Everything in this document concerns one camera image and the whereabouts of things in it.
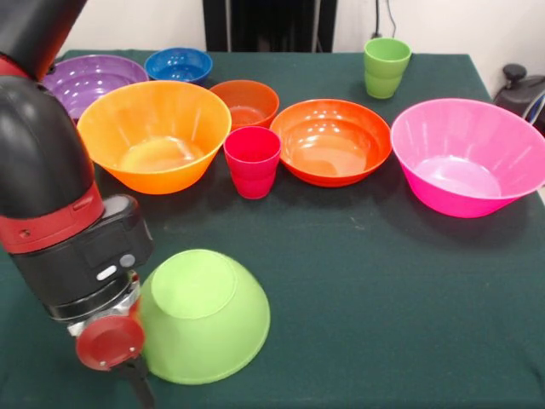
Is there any pink bowl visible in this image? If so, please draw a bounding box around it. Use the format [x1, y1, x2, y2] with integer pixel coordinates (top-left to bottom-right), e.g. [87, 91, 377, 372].
[390, 98, 545, 219]

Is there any dark green tablecloth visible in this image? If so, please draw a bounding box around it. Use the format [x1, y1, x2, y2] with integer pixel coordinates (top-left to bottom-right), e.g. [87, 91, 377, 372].
[0, 49, 545, 409]

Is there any magenta red cup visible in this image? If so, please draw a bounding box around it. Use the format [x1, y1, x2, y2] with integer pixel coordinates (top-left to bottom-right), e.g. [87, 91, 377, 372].
[222, 125, 283, 200]

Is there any small orange-red bowl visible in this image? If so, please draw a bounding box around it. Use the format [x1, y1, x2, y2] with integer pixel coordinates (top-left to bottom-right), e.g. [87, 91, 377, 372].
[209, 79, 281, 131]

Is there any purple bowl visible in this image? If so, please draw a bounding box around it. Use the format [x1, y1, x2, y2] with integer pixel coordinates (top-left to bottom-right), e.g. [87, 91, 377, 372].
[42, 54, 149, 124]

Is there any black wall cable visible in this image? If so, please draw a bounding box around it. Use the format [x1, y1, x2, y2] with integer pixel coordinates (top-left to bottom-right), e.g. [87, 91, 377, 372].
[372, 0, 398, 40]

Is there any blue bowl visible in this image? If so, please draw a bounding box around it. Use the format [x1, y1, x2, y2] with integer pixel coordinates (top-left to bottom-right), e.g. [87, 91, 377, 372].
[143, 47, 214, 86]

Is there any green cup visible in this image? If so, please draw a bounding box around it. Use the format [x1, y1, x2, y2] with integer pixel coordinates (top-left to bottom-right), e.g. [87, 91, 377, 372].
[363, 37, 413, 101]

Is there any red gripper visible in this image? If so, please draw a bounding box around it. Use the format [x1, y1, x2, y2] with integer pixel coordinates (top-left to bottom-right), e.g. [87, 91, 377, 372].
[75, 297, 157, 409]

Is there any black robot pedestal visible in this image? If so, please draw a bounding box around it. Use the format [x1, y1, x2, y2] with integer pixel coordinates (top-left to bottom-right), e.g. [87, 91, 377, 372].
[202, 0, 337, 53]

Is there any wide orange-red bowl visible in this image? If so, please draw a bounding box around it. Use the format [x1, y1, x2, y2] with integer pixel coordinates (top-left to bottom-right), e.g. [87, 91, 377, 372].
[269, 99, 393, 188]

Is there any green bowl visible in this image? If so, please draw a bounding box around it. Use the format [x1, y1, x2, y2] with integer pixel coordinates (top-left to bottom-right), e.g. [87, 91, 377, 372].
[138, 249, 272, 386]

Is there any large yellow-orange bowl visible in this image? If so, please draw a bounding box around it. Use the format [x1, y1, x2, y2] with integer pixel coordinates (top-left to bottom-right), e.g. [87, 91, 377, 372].
[77, 79, 232, 196]

